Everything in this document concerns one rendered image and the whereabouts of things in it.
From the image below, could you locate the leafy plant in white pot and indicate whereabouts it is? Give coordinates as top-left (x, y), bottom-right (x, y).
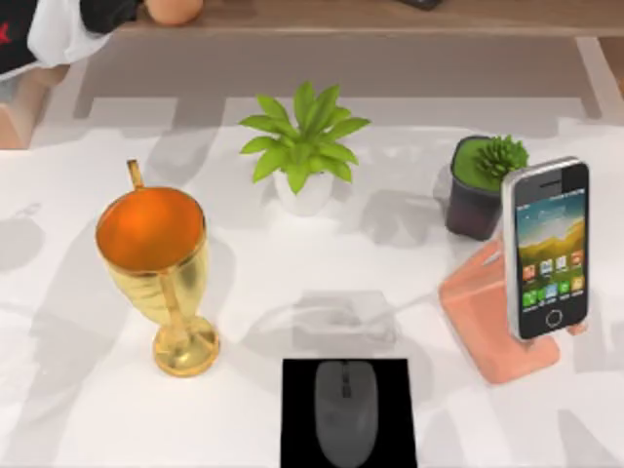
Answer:
top-left (237, 80), bottom-right (372, 217)

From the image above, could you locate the succulent in dark pot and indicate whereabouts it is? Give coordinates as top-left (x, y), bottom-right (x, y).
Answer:
top-left (445, 134), bottom-right (530, 242)

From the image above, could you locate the gold trophy cup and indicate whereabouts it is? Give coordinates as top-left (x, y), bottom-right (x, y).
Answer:
top-left (94, 158), bottom-right (221, 378)

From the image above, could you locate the wooden shelf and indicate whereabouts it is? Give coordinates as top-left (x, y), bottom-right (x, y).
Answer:
top-left (72, 0), bottom-right (624, 121)

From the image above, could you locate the black mouse pad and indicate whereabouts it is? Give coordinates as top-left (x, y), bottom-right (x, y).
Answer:
top-left (280, 358), bottom-right (419, 468)

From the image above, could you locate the grey computer mouse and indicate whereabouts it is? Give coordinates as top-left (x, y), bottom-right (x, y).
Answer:
top-left (313, 359), bottom-right (379, 467)

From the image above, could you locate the salmon phone stand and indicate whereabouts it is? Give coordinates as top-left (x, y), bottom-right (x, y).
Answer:
top-left (438, 237), bottom-right (590, 386)

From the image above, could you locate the silver smartphone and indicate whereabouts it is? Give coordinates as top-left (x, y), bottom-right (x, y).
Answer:
top-left (501, 155), bottom-right (591, 341)

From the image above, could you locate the orange round object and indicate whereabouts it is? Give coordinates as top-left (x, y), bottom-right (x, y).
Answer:
top-left (146, 0), bottom-right (205, 26)

